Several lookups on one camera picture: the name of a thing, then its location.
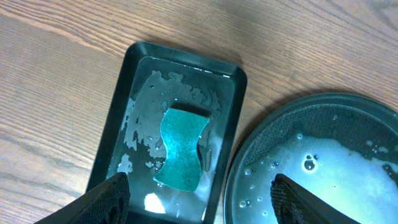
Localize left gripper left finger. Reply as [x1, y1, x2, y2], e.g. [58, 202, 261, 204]
[36, 172, 130, 224]

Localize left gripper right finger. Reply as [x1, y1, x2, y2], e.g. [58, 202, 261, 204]
[271, 174, 356, 224]

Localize green yellow sponge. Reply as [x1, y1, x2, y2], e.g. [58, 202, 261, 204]
[153, 108, 210, 192]

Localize round black tray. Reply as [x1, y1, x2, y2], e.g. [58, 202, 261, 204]
[224, 93, 397, 223]

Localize rectangular black sponge tray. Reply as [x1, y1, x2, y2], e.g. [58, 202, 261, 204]
[88, 42, 247, 223]

